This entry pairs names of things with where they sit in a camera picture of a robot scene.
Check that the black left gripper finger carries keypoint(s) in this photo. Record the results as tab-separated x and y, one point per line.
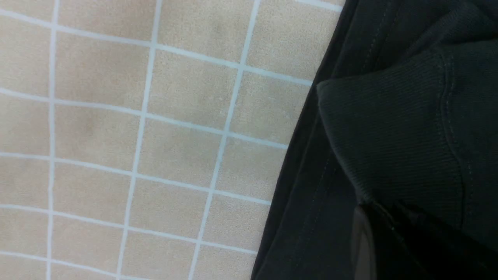
406	243

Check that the dark gray long-sleeve shirt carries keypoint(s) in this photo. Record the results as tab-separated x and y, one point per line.
403	109

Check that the beige checkered tablecloth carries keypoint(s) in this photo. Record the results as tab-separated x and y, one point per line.
142	139

